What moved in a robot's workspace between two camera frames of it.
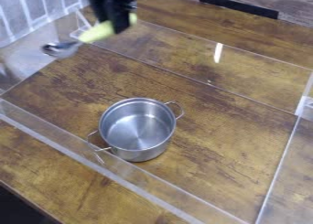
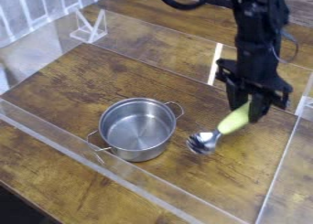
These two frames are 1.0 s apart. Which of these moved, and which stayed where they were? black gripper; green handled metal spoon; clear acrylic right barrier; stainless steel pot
Moved: black gripper; green handled metal spoon
Stayed: clear acrylic right barrier; stainless steel pot
